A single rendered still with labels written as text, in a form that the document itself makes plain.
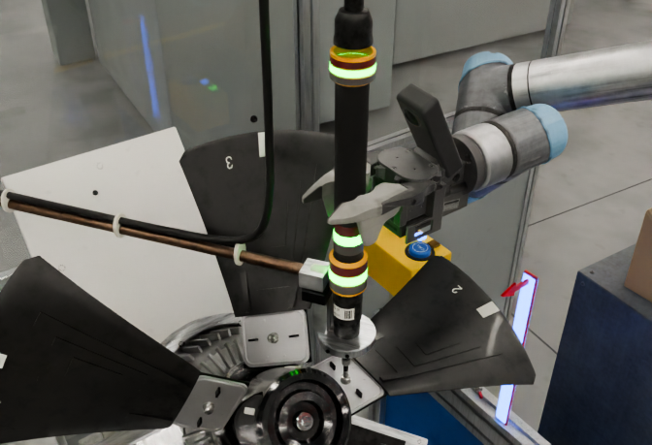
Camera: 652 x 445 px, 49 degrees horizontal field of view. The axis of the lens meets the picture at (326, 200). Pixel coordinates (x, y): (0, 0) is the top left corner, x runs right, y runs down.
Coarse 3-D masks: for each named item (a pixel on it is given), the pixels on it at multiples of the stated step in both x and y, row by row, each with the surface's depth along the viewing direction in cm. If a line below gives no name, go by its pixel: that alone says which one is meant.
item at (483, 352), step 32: (416, 288) 102; (480, 288) 103; (384, 320) 98; (416, 320) 98; (448, 320) 98; (480, 320) 99; (384, 352) 93; (416, 352) 94; (448, 352) 94; (480, 352) 96; (512, 352) 97; (384, 384) 89; (416, 384) 90; (448, 384) 91; (480, 384) 92; (512, 384) 94
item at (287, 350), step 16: (256, 320) 88; (272, 320) 88; (288, 320) 87; (304, 320) 86; (256, 336) 88; (288, 336) 86; (304, 336) 86; (256, 352) 88; (272, 352) 87; (288, 352) 86; (304, 352) 85
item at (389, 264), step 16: (384, 240) 134; (400, 240) 134; (416, 240) 134; (368, 256) 137; (384, 256) 132; (400, 256) 130; (448, 256) 131; (368, 272) 139; (384, 272) 134; (400, 272) 129; (416, 272) 127; (384, 288) 136; (400, 288) 131
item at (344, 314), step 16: (352, 0) 63; (336, 16) 64; (352, 16) 63; (368, 16) 64; (336, 32) 64; (352, 32) 63; (368, 32) 64; (352, 48) 64; (336, 304) 82; (352, 304) 81; (336, 320) 83; (352, 320) 82; (352, 336) 84
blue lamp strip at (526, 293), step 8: (528, 288) 108; (520, 296) 110; (528, 296) 108; (520, 304) 110; (528, 304) 109; (520, 312) 111; (528, 312) 110; (520, 320) 112; (520, 328) 112; (520, 336) 113; (504, 392) 121; (504, 400) 122; (504, 408) 122; (496, 416) 125; (504, 416) 123
